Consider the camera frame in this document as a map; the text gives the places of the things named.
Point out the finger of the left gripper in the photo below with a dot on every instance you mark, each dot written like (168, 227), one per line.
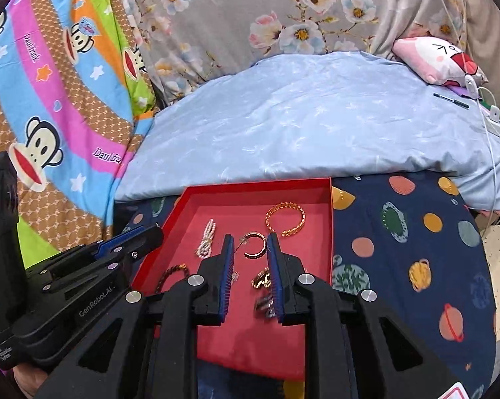
(70, 266)
(105, 247)

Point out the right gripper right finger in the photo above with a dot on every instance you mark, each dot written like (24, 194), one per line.
(355, 346)

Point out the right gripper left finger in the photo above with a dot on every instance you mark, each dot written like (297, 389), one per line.
(146, 346)

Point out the silver purple-dial wristwatch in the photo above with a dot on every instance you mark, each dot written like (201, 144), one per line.
(264, 307)

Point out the gold link wristwatch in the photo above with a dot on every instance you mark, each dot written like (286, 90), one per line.
(262, 280)

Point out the gold hoop earring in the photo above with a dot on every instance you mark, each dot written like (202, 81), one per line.
(253, 245)

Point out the gold twisted cuff bangle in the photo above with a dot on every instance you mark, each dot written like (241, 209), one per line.
(286, 218)

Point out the person's right hand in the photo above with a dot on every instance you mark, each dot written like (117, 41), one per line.
(29, 379)

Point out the red shallow tray box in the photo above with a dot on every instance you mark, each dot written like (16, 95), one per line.
(244, 342)

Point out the navy planet print bedsheet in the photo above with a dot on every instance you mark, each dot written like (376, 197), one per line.
(410, 238)

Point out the colourful monkey cartoon blanket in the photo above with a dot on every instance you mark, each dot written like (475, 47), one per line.
(75, 105)

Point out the light blue duvet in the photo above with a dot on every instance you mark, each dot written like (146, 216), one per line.
(346, 114)

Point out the grey floral curtain fabric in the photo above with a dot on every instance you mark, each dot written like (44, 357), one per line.
(187, 43)

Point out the white power strip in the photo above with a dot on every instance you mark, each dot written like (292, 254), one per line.
(492, 119)

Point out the black marker pen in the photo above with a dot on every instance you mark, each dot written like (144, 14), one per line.
(452, 101)

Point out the pink cartoon plush pillow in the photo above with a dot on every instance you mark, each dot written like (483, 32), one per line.
(437, 61)

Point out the beige curtain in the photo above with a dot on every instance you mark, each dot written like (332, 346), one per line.
(483, 30)

